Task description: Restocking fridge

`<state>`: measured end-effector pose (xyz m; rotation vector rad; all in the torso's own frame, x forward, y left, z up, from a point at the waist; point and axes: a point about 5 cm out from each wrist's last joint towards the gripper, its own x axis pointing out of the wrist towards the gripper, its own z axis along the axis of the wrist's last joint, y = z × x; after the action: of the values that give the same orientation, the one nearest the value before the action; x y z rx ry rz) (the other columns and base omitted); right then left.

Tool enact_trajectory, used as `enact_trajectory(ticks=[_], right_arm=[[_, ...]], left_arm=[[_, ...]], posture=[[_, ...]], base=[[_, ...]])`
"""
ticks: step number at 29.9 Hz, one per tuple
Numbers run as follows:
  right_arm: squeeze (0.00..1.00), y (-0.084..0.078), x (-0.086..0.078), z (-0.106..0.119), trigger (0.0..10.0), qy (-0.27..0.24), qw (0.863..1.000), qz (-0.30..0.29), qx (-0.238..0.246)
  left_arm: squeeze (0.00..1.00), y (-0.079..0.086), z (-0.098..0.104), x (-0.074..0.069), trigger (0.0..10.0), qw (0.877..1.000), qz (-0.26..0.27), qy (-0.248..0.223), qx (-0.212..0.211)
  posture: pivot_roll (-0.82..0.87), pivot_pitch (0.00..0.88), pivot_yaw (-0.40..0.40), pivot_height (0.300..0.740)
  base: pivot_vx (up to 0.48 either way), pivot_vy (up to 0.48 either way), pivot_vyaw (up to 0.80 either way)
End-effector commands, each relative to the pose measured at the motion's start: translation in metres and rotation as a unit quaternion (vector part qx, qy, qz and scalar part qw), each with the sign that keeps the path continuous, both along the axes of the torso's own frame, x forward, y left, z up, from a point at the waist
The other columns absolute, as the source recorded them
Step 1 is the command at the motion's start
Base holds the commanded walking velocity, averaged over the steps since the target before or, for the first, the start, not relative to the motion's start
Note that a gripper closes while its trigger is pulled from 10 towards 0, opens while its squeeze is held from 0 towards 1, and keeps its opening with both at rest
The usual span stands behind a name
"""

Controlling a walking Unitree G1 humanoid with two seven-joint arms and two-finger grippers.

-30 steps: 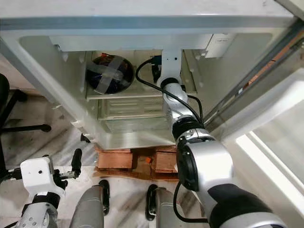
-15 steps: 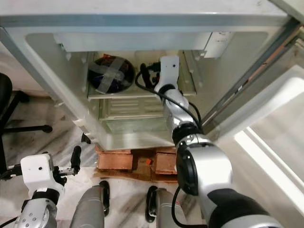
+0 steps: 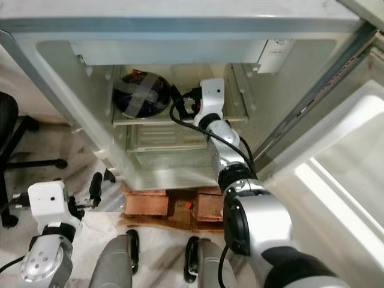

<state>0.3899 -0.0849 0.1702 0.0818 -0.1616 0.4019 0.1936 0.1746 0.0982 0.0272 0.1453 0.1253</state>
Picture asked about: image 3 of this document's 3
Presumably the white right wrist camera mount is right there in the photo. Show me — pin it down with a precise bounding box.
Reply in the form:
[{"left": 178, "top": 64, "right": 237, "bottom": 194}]
[{"left": 199, "top": 78, "right": 226, "bottom": 119}]

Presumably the white open fridge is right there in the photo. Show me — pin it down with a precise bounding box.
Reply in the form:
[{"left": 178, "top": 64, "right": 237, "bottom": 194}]
[{"left": 0, "top": 0, "right": 374, "bottom": 194}]

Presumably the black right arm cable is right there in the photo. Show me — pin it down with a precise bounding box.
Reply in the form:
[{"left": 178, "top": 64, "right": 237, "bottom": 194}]
[{"left": 169, "top": 90, "right": 260, "bottom": 176}]

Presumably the white fridge door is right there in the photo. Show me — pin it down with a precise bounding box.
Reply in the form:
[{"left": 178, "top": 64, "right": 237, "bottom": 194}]
[{"left": 251, "top": 24, "right": 384, "bottom": 288}]

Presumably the black office chair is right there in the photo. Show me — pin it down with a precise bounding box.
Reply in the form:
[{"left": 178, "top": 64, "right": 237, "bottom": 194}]
[{"left": 0, "top": 91, "right": 69, "bottom": 229}]

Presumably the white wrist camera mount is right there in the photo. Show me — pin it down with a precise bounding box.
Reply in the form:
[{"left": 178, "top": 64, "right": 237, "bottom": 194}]
[
  {"left": 199, "top": 78, "right": 226, "bottom": 119},
  {"left": 28, "top": 181, "right": 71, "bottom": 227}
]

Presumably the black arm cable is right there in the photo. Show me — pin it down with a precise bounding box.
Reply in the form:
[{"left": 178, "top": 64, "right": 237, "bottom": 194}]
[
  {"left": 0, "top": 192, "right": 32, "bottom": 277},
  {"left": 169, "top": 90, "right": 260, "bottom": 176}
]

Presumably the white fridge thermostat housing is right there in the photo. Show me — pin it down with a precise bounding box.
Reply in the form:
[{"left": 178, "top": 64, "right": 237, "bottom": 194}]
[{"left": 256, "top": 38, "right": 298, "bottom": 75}]

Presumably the glass fridge shelf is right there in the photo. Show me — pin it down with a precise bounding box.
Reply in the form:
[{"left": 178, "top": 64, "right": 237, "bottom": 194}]
[{"left": 112, "top": 112, "right": 248, "bottom": 127}]

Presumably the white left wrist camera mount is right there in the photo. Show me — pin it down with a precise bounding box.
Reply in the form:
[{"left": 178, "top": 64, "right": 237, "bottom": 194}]
[{"left": 28, "top": 181, "right": 71, "bottom": 227}]

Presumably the grey robot right leg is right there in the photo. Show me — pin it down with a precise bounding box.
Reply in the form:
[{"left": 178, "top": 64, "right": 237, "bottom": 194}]
[{"left": 182, "top": 236, "right": 239, "bottom": 288}]

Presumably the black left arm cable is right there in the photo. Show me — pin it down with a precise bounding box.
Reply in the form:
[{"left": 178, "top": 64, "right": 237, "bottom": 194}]
[{"left": 0, "top": 192, "right": 32, "bottom": 277}]

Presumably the clear fridge crisper drawer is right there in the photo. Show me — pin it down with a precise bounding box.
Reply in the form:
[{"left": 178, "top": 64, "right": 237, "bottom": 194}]
[{"left": 125, "top": 125, "right": 217, "bottom": 155}]

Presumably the grey robot leg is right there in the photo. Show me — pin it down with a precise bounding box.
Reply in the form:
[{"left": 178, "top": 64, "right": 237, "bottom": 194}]
[
  {"left": 182, "top": 236, "right": 239, "bottom": 288},
  {"left": 89, "top": 230, "right": 141, "bottom": 288}
]

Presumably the dark round bowl grey tape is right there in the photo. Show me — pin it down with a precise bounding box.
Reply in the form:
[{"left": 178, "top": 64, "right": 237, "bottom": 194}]
[{"left": 112, "top": 70, "right": 172, "bottom": 119}]

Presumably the red brown brick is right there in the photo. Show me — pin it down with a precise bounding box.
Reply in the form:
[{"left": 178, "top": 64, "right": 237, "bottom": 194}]
[
  {"left": 193, "top": 191, "right": 225, "bottom": 223},
  {"left": 122, "top": 190, "right": 171, "bottom": 218}
]

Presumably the grey robot left leg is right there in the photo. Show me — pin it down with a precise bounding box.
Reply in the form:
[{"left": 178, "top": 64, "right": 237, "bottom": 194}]
[{"left": 89, "top": 230, "right": 141, "bottom": 288}]

